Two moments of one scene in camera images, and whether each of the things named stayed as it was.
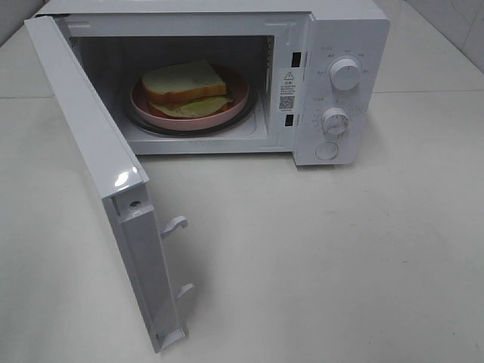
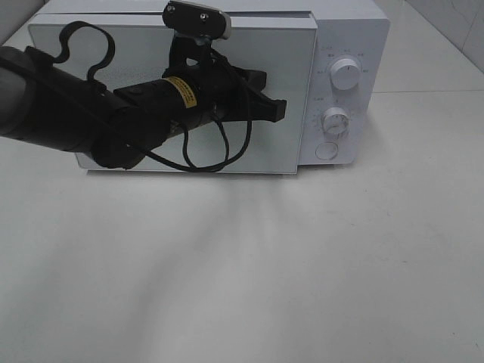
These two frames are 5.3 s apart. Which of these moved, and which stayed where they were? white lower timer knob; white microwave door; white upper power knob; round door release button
Moved: white microwave door
Stayed: round door release button; white lower timer knob; white upper power knob
